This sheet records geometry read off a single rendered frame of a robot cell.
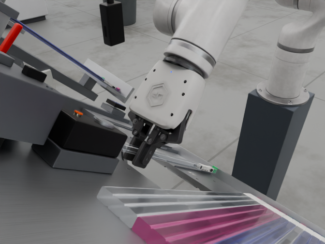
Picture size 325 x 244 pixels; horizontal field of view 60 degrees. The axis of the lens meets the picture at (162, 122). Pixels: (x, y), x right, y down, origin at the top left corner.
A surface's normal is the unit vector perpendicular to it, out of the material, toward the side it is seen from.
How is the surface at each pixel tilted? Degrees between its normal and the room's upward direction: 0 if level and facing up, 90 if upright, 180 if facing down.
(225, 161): 0
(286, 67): 90
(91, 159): 90
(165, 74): 42
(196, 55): 58
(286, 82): 90
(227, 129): 0
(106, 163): 90
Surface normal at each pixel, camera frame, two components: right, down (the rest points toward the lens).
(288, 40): -0.73, 0.39
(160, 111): -0.49, -0.30
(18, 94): 0.73, 0.40
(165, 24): -0.67, 0.59
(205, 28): 0.03, -0.01
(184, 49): -0.26, -0.17
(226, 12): 0.36, 0.17
